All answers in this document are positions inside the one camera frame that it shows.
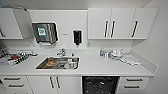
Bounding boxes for black cabinet handle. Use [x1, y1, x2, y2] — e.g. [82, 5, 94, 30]
[110, 20, 117, 39]
[130, 20, 140, 39]
[103, 20, 110, 39]

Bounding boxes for white wall cabinet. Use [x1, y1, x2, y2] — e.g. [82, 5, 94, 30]
[0, 7, 33, 41]
[86, 6, 159, 41]

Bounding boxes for black drying rack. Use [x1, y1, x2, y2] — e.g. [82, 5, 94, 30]
[0, 48, 39, 66]

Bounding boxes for steel sink basin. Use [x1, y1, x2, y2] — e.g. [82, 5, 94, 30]
[35, 56, 82, 71]

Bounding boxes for stack of white plates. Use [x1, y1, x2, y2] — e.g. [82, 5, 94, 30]
[107, 48, 125, 61]

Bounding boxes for bowl with orange remains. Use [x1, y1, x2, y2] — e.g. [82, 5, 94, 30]
[46, 58, 58, 66]

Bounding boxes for dish soap bottle blue label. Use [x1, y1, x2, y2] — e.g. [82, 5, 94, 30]
[99, 47, 106, 57]

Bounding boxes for white wall outlet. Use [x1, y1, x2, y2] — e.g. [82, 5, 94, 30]
[86, 41, 91, 48]

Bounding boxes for chrome faucet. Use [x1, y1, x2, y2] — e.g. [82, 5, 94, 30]
[56, 47, 67, 57]

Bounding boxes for white saucer plate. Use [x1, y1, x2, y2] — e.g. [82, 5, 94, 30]
[66, 58, 80, 69]

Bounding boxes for white cup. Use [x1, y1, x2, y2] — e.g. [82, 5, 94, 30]
[67, 57, 75, 68]

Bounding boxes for small white bottle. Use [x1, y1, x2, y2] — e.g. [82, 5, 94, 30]
[104, 50, 110, 58]

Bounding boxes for white base cabinet unit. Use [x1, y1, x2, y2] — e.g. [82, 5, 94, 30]
[0, 74, 155, 94]

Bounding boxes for stainless steel dishwasher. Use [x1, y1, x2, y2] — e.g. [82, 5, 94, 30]
[81, 76, 120, 94]

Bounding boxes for steel paper towel dispenser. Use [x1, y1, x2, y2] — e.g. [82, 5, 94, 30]
[31, 21, 59, 46]

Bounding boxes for black soap dispenser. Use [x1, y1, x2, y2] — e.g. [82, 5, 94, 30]
[72, 29, 83, 47]

